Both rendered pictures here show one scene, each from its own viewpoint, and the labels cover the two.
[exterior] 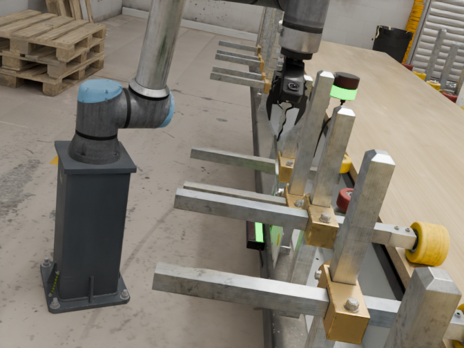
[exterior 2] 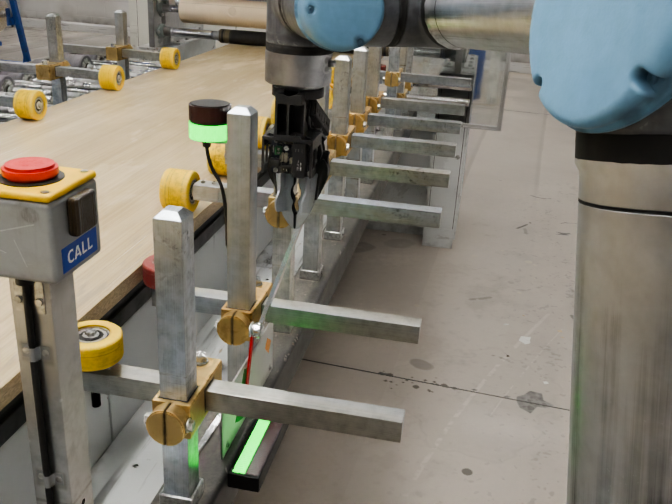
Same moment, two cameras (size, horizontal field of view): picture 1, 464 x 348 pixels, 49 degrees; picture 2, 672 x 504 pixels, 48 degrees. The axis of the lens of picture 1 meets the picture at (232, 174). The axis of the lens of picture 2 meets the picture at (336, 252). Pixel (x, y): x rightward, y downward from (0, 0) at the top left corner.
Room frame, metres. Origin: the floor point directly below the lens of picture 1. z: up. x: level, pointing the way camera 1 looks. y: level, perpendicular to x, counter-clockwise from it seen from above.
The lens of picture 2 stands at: (2.14, 0.22, 1.40)
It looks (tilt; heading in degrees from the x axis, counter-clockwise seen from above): 23 degrees down; 194
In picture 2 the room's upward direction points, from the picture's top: 3 degrees clockwise
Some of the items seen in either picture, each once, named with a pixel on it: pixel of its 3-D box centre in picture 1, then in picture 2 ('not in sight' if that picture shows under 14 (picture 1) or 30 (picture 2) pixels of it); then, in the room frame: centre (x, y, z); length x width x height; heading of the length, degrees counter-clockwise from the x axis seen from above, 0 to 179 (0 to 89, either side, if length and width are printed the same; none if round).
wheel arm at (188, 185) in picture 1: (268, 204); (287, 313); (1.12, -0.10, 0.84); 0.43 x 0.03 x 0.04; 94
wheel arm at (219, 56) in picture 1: (253, 63); not in sight; (2.87, 0.00, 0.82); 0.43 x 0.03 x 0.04; 94
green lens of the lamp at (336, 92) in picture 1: (342, 90); (210, 129); (1.17, -0.21, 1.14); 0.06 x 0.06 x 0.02
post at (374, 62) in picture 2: not in sight; (370, 118); (-0.08, -0.24, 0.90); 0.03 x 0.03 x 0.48; 4
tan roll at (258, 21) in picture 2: not in sight; (303, 18); (-1.40, -0.87, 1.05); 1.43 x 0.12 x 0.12; 94
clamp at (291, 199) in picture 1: (295, 204); (244, 311); (1.15, -0.17, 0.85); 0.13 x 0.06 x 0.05; 4
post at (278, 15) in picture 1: (271, 52); not in sight; (2.66, -0.07, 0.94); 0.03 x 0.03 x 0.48; 4
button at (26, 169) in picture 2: not in sight; (30, 174); (1.68, -0.13, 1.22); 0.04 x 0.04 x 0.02
